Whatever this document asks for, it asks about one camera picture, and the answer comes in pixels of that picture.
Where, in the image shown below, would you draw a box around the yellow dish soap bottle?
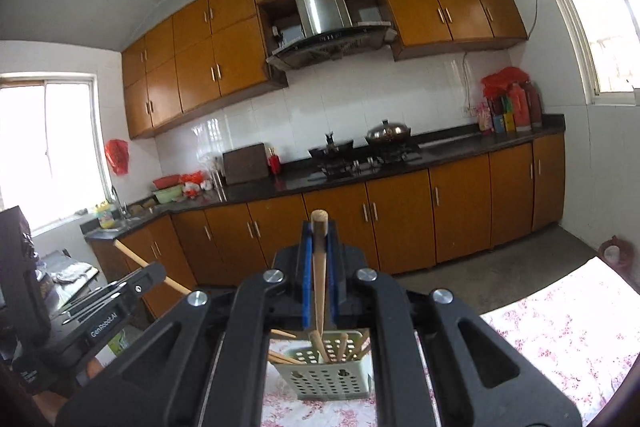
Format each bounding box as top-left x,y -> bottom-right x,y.
96,202 -> 117,229

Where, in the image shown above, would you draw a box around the crumpled white cloth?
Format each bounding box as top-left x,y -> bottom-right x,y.
52,263 -> 94,286

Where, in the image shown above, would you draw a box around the dark red bottle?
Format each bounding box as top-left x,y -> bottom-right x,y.
527,82 -> 544,128

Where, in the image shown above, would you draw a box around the window above sink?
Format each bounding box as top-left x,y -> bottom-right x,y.
0,72 -> 113,233

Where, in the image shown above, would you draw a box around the metal faucet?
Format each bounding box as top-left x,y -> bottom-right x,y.
110,185 -> 129,219

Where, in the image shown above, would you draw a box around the green perforated chopstick holder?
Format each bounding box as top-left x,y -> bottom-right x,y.
267,329 -> 377,403

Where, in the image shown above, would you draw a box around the person's left forearm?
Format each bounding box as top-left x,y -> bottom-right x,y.
27,389 -> 71,427

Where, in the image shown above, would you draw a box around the red bag on wall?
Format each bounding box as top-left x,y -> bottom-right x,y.
104,138 -> 130,176

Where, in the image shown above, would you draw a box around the red and white bags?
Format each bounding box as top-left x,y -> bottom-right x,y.
180,171 -> 211,198

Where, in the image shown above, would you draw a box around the dark brown cutting board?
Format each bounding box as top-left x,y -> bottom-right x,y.
221,143 -> 271,185

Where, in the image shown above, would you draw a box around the pan with metal lid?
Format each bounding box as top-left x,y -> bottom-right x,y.
365,119 -> 413,146

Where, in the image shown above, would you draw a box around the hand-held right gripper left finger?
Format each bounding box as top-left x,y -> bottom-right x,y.
57,220 -> 321,427

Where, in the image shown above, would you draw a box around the steel range hood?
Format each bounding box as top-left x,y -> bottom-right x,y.
265,0 -> 398,72

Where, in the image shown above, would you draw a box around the gas stove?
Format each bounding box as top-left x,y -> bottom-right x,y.
307,147 -> 423,182

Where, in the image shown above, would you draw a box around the large side window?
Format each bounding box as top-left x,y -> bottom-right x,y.
520,0 -> 640,106

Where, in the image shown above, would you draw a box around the red floral tablecloth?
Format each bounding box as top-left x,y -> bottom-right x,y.
260,257 -> 640,427

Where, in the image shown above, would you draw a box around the dark kitchen countertop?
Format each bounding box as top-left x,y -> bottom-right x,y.
82,114 -> 567,241

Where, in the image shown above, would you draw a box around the black wok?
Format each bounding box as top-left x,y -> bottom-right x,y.
308,133 -> 355,160

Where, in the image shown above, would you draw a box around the brown lower kitchen cabinets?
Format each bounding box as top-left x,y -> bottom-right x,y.
90,132 -> 566,308

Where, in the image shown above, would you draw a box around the green basin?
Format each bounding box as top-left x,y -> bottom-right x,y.
152,186 -> 185,205

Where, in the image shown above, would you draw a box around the red bag over condiments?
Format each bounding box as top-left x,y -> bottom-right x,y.
481,67 -> 529,98

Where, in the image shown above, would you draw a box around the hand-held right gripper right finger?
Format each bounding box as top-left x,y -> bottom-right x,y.
322,224 -> 583,427

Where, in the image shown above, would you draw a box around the person's left hand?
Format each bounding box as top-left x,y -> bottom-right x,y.
82,356 -> 109,382

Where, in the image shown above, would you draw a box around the red round container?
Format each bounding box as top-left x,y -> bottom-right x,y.
598,235 -> 636,269

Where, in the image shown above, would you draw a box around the orange bottle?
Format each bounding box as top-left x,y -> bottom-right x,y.
511,83 -> 532,132

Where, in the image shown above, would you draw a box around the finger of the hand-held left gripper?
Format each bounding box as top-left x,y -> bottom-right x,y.
60,262 -> 167,325

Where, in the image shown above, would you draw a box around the white wall cable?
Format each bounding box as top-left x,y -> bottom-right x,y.
461,52 -> 476,116

